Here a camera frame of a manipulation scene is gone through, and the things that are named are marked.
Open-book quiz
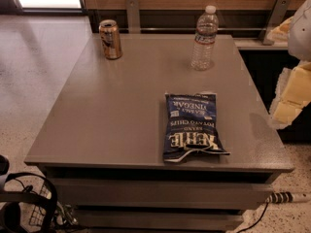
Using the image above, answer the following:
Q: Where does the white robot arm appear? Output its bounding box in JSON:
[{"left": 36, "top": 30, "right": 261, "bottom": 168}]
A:
[{"left": 267, "top": 0, "right": 311, "bottom": 129}]

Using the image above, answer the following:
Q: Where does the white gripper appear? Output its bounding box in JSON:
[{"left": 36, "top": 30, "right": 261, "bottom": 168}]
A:
[{"left": 267, "top": 17, "right": 311, "bottom": 129}]

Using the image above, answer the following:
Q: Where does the grey table with drawers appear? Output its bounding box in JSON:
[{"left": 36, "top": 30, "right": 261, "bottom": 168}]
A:
[{"left": 25, "top": 34, "right": 293, "bottom": 233}]

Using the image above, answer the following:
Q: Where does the blue kettle chips bag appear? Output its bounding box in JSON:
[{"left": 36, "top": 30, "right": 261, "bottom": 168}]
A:
[{"left": 163, "top": 93, "right": 229, "bottom": 163}]

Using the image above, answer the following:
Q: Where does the grey metal bracket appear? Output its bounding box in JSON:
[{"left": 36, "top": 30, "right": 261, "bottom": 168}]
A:
[
  {"left": 125, "top": 0, "right": 141, "bottom": 34},
  {"left": 259, "top": 0, "right": 292, "bottom": 46}
]

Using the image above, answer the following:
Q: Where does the striped black white pole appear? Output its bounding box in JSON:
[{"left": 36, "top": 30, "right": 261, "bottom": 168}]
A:
[{"left": 266, "top": 191, "right": 311, "bottom": 204}]

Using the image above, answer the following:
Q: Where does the black cable on floor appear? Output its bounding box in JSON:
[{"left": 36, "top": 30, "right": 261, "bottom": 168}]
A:
[{"left": 235, "top": 202, "right": 270, "bottom": 233}]

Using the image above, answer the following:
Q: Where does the gold soda can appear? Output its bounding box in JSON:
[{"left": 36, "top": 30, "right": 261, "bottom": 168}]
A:
[{"left": 99, "top": 19, "right": 122, "bottom": 59}]

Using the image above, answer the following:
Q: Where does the right grey metal bracket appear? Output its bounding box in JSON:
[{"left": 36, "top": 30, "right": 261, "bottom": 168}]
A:
[{"left": 259, "top": 0, "right": 292, "bottom": 46}]

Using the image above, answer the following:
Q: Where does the left grey metal bracket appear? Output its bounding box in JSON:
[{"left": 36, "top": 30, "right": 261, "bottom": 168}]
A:
[{"left": 125, "top": 0, "right": 141, "bottom": 34}]

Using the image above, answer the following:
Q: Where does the black wire basket stand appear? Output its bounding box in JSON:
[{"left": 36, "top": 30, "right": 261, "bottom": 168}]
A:
[{"left": 0, "top": 155, "right": 81, "bottom": 233}]

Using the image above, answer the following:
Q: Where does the clear plastic water bottle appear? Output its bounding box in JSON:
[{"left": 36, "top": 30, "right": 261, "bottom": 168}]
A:
[{"left": 190, "top": 5, "right": 219, "bottom": 71}]

